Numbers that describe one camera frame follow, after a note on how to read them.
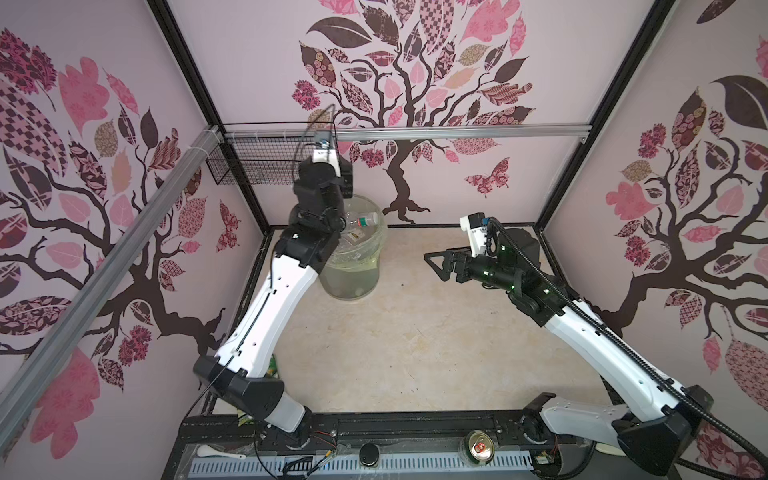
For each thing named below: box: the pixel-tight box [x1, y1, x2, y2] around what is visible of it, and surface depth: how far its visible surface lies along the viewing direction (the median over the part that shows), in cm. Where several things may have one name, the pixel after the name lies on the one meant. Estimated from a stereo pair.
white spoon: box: [197, 444, 247, 460], surface depth 72 cm
